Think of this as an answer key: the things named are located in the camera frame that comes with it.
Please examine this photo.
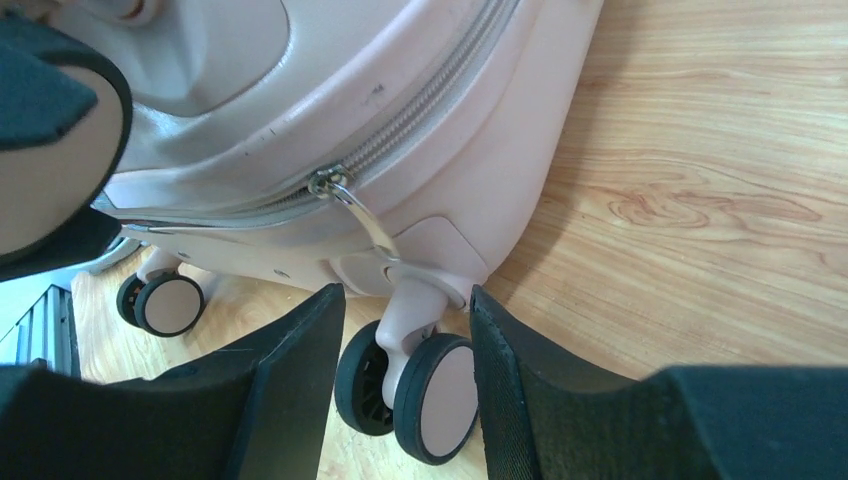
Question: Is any aluminium frame rail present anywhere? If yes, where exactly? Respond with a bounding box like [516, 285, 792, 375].
[1, 285, 81, 378]

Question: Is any pink hard-shell suitcase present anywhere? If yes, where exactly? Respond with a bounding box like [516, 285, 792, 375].
[0, 0, 605, 466]

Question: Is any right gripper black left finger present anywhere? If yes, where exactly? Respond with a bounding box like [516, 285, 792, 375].
[1, 284, 345, 479]

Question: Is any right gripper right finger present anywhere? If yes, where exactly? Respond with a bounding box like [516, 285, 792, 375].
[470, 287, 847, 479]

